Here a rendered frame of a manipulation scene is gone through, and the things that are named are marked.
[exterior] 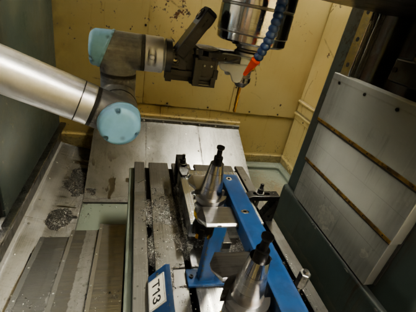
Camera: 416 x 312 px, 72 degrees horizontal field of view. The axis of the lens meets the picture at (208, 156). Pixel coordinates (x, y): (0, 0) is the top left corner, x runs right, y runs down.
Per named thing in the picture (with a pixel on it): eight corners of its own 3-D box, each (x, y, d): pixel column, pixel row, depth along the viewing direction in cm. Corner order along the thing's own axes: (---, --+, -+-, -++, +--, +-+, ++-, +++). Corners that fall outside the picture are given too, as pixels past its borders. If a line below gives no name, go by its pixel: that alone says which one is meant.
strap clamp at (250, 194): (238, 221, 101) (248, 186, 94) (235, 215, 104) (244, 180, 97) (272, 221, 104) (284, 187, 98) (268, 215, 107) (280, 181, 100)
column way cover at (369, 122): (361, 289, 84) (465, 127, 60) (288, 192, 124) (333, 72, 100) (375, 288, 85) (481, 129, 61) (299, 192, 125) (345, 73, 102)
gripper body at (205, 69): (210, 79, 72) (161, 74, 69) (216, 43, 68) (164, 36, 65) (217, 88, 66) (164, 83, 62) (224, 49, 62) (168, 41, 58)
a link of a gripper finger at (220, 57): (238, 62, 66) (201, 56, 65) (240, 54, 65) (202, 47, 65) (239, 66, 62) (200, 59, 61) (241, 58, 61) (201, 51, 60)
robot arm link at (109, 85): (98, 130, 61) (98, 79, 56) (100, 111, 70) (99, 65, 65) (137, 132, 63) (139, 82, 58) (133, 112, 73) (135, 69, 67)
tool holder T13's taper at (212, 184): (223, 200, 55) (231, 170, 52) (201, 199, 54) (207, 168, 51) (219, 186, 59) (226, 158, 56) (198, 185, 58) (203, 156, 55)
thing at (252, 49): (263, 59, 65) (266, 47, 64) (238, 55, 64) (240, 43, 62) (255, 54, 70) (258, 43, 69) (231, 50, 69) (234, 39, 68)
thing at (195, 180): (189, 190, 59) (190, 187, 58) (186, 176, 63) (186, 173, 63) (222, 191, 61) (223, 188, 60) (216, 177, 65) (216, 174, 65)
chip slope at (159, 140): (76, 228, 122) (73, 177, 110) (95, 152, 178) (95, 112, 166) (267, 226, 145) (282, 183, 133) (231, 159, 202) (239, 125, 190)
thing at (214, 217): (199, 228, 49) (200, 225, 49) (194, 208, 54) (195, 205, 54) (238, 228, 51) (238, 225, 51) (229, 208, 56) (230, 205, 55)
